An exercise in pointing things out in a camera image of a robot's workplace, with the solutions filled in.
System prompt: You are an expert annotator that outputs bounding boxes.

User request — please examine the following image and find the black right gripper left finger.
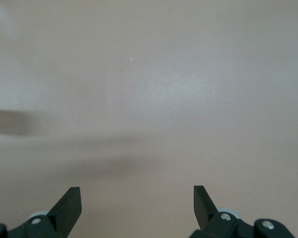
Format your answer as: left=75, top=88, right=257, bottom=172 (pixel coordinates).
left=0, top=187, right=81, bottom=238

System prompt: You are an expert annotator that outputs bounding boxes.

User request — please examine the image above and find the brown table mat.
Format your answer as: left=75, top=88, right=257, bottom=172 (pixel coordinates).
left=0, top=0, right=298, bottom=238

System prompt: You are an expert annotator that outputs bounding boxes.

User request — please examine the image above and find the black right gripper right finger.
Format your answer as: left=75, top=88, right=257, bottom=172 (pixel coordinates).
left=188, top=185, right=296, bottom=238

